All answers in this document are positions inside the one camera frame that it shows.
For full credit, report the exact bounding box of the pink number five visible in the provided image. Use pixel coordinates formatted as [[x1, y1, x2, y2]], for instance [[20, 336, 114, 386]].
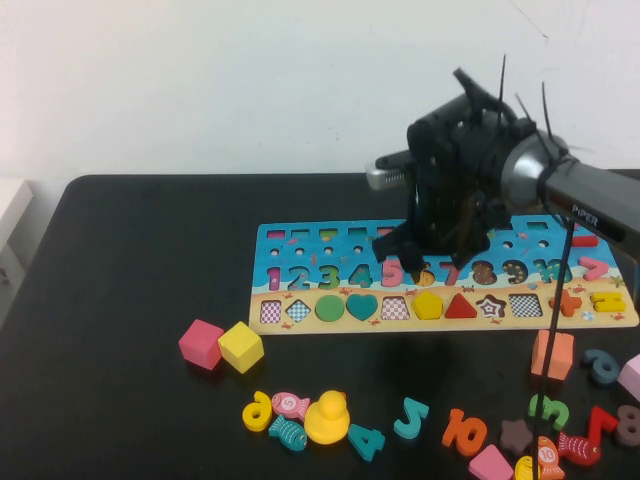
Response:
[[381, 258, 405, 288]]

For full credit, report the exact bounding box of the yellow rubber duck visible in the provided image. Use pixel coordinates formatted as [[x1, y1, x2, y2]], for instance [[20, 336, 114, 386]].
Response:
[[303, 389, 351, 445]]

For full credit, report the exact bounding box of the orange number ten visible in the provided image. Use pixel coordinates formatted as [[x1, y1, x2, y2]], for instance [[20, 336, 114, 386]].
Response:
[[441, 407, 489, 457]]

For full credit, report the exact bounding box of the teal heart piece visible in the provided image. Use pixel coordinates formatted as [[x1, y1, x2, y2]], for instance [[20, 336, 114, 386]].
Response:
[[345, 293, 380, 323]]

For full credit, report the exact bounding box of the red triangle piece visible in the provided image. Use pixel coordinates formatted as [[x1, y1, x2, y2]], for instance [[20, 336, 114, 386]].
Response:
[[444, 292, 479, 320]]

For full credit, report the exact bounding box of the pink greater-than sign piece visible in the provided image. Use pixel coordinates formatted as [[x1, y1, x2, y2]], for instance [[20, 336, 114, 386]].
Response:
[[578, 256, 611, 282]]

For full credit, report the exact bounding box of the green number three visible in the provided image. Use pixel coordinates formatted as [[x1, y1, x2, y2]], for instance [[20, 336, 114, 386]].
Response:
[[528, 393, 571, 431]]

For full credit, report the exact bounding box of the yellow equals sign piece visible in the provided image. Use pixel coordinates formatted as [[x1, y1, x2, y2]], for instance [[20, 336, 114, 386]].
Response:
[[590, 291, 626, 313]]

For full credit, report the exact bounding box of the blue-grey number nine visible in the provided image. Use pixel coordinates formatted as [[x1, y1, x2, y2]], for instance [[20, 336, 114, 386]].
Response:
[[582, 348, 622, 386]]

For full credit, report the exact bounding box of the pink wooden cube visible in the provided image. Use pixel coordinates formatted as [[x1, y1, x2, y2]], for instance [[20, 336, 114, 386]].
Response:
[[178, 318, 226, 371]]

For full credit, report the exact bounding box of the yellow number six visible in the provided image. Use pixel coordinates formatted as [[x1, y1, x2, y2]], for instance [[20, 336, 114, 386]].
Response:
[[242, 390, 275, 432]]

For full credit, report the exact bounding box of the thin black hanging cable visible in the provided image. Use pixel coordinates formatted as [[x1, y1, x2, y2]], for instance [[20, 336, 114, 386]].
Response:
[[529, 212, 576, 480]]

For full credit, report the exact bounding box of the pink wooden fish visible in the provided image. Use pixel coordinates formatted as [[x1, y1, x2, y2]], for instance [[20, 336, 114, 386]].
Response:
[[271, 391, 312, 421]]

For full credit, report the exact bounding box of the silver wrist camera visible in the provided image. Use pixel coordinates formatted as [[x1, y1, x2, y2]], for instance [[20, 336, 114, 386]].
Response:
[[365, 149, 416, 191]]

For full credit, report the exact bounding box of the orange plus sign piece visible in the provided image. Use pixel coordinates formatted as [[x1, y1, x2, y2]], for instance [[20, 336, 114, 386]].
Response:
[[548, 289, 583, 318]]

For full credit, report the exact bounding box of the blue wooden puzzle board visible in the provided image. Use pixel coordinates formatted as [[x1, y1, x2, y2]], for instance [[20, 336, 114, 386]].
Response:
[[248, 215, 640, 335]]

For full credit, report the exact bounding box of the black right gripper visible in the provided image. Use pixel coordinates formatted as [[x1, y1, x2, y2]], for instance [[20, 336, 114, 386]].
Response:
[[372, 95, 517, 282]]

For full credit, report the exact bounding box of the red wooden fish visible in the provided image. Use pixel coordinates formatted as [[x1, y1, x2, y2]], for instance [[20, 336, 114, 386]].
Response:
[[557, 431, 601, 467]]

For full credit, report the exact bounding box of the yellow wooden cube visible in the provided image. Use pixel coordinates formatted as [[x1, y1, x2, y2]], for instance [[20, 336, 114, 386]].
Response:
[[217, 321, 266, 374]]

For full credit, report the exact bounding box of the orange wooden fish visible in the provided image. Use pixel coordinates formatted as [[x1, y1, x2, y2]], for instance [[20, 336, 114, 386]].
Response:
[[531, 435, 566, 479]]

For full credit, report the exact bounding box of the orange wooden cube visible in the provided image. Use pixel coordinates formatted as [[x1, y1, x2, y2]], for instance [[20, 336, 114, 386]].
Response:
[[530, 328, 576, 381]]

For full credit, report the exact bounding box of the yellow pentagon piece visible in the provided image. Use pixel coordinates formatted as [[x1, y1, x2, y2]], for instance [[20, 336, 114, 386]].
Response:
[[411, 290, 445, 320]]

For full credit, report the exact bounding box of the black wrist cable connector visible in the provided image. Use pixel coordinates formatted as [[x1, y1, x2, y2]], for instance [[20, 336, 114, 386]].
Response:
[[452, 67, 506, 121]]

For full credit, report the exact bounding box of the teal wooden fish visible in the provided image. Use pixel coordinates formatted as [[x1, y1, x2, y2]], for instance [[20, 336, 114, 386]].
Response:
[[268, 415, 309, 452]]

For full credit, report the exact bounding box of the pink trapezoid piece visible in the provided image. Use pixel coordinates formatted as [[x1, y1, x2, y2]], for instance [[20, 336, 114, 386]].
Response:
[[468, 443, 515, 480]]

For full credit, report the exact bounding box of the red number seven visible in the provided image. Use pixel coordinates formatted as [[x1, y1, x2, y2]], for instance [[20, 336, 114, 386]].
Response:
[[579, 405, 620, 442]]

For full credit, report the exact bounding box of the teal number four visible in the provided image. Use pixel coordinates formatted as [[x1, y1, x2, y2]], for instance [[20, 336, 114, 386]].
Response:
[[347, 422, 387, 462]]

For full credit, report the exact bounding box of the brown star piece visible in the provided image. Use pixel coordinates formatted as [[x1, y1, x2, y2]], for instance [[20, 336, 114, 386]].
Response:
[[499, 418, 535, 455]]

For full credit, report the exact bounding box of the teal number five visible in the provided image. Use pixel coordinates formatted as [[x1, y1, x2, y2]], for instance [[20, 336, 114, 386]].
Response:
[[393, 397, 431, 441]]

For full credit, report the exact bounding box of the brown number eight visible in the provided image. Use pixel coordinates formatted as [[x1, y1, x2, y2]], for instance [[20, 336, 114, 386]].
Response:
[[614, 403, 640, 448]]

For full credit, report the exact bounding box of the green circle piece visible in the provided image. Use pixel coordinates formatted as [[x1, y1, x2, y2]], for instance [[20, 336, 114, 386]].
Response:
[[314, 294, 346, 323]]

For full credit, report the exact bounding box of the light pink wooden block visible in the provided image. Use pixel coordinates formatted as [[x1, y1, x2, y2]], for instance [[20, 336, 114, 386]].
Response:
[[616, 352, 640, 403]]

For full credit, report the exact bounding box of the yellow wooden fish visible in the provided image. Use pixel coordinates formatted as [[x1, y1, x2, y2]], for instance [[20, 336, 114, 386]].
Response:
[[513, 454, 544, 480]]

